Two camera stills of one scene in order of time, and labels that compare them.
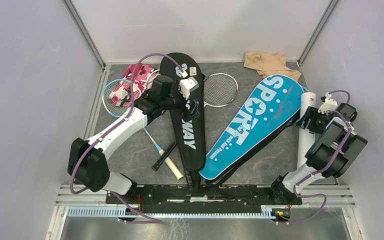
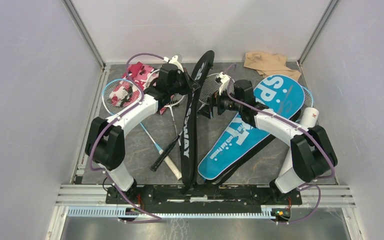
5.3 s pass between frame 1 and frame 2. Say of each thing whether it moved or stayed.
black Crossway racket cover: moved
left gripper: moved
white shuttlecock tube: moved
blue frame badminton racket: stayed
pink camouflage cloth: stayed
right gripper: moved
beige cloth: stayed
